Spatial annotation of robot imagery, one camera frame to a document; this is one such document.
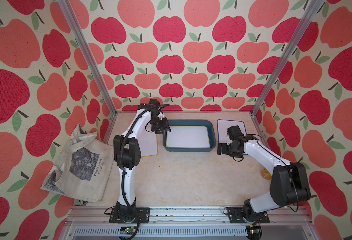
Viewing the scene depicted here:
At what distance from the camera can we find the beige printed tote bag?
0.65 meters

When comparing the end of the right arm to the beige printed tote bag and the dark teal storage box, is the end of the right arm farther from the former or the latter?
the beige printed tote bag

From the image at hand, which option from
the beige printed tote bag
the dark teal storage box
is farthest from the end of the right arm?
the beige printed tote bag
